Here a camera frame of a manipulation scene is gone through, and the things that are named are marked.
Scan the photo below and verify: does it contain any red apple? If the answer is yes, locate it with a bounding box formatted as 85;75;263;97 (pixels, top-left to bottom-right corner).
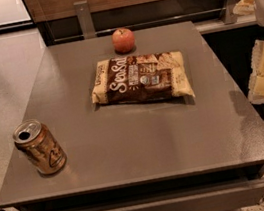
112;28;135;53

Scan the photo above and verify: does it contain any orange soda can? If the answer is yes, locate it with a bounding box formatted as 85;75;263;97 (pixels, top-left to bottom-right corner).
12;119;67;176

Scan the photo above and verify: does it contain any brown sea salt chip bag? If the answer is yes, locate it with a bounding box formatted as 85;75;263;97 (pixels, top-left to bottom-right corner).
91;51;195;104

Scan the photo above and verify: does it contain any left metal wall bracket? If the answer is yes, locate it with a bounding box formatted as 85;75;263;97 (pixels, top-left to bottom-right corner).
73;0;96;39

